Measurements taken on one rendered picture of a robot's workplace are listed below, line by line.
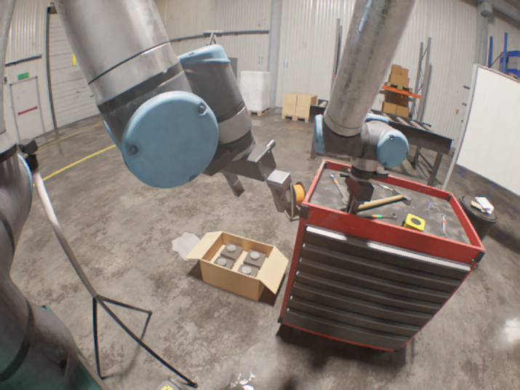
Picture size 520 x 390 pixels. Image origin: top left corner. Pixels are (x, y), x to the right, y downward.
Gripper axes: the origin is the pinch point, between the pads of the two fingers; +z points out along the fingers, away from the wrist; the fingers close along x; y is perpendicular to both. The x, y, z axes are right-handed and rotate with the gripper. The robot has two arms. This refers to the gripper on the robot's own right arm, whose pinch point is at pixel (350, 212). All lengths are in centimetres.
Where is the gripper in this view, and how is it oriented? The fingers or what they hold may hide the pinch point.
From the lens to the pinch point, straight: 82.5
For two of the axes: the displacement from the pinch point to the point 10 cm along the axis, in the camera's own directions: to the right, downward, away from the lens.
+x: -0.1, 5.1, -8.6
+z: -0.5, 8.6, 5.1
